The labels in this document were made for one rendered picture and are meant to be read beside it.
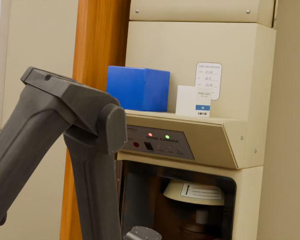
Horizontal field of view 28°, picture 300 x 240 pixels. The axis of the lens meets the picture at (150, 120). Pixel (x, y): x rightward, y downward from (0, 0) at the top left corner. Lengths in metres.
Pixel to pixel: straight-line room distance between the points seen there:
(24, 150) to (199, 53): 0.65
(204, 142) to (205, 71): 0.17
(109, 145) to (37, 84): 0.13
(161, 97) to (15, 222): 1.11
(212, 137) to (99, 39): 0.39
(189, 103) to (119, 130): 0.41
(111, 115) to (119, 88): 0.49
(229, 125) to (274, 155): 0.53
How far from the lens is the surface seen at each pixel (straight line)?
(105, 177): 0.88
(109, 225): 0.95
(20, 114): 0.75
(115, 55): 1.45
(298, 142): 1.66
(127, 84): 1.26
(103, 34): 1.41
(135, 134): 1.29
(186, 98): 1.21
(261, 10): 1.27
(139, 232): 1.10
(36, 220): 2.19
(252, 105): 1.26
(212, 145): 1.20
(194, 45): 1.31
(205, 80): 1.29
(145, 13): 1.38
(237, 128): 1.20
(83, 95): 0.76
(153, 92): 1.27
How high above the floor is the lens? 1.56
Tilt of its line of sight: 3 degrees down
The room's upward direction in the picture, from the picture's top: 5 degrees clockwise
